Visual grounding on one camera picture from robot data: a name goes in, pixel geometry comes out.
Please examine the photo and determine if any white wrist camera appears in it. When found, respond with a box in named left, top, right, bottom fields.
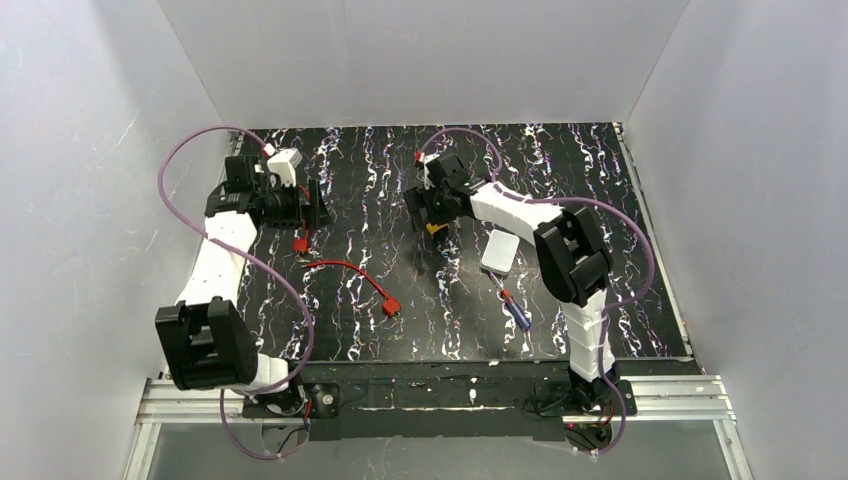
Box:
left=414, top=151, right=439, bottom=190
left=267, top=148, right=302, bottom=187

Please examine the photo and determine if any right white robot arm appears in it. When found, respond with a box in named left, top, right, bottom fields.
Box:
left=404, top=153, right=617, bottom=408

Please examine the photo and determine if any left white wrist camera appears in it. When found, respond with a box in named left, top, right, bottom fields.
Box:
left=267, top=148, right=302, bottom=187

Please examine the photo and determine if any yellow padlock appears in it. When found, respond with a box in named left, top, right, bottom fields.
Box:
left=425, top=223, right=449, bottom=242

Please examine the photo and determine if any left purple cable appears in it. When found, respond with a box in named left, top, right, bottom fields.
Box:
left=157, top=125, right=317, bottom=461

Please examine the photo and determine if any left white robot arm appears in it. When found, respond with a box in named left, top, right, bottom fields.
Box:
left=155, top=148, right=330, bottom=395

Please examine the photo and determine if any purple cable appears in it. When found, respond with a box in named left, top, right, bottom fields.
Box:
left=419, top=127, right=657, bottom=458
left=157, top=125, right=317, bottom=461

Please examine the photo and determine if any blue red screwdriver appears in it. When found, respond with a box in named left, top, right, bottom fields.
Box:
left=489, top=272, right=532, bottom=332

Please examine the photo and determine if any white rectangular box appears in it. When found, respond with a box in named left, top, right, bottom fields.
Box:
left=480, top=230, right=521, bottom=276

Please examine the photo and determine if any aluminium frame rail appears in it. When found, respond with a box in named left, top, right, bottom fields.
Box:
left=123, top=132, right=244, bottom=480

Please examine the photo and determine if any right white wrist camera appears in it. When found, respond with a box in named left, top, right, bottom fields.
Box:
left=414, top=151, right=439, bottom=190

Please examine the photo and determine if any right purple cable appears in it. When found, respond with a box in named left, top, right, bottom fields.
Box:
left=419, top=127, right=657, bottom=458

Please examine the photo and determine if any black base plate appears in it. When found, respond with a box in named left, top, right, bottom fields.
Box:
left=241, top=360, right=637, bottom=445

